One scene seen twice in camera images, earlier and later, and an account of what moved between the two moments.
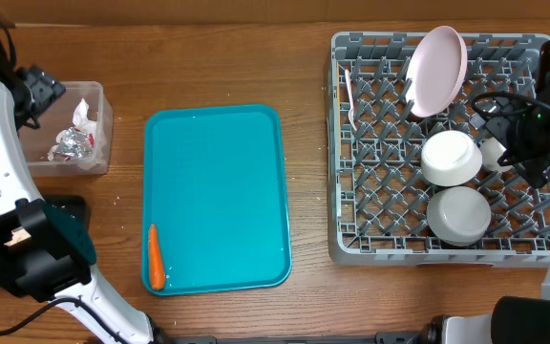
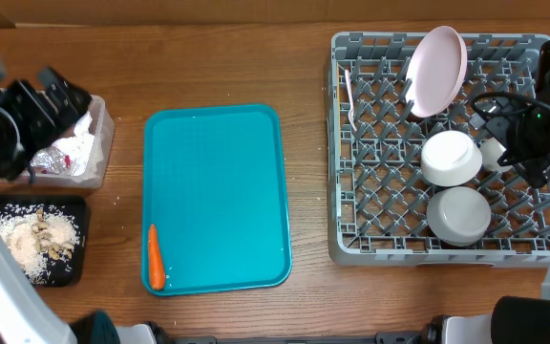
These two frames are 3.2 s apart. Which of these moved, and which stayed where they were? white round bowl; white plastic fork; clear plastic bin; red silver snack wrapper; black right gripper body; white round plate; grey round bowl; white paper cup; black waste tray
Moved: black waste tray; clear plastic bin; red silver snack wrapper
Stayed: white round bowl; black right gripper body; grey round bowl; white round plate; white paper cup; white plastic fork
